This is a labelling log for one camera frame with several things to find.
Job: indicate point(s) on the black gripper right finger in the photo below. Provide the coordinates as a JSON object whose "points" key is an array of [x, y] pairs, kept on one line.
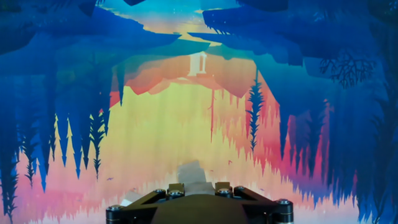
{"points": [[264, 208]]}

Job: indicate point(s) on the sunset forest printed cloth mat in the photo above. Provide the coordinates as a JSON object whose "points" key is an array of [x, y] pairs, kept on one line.
{"points": [[124, 140]]}

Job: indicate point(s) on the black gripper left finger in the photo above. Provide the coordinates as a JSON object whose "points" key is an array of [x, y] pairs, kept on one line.
{"points": [[140, 207]]}

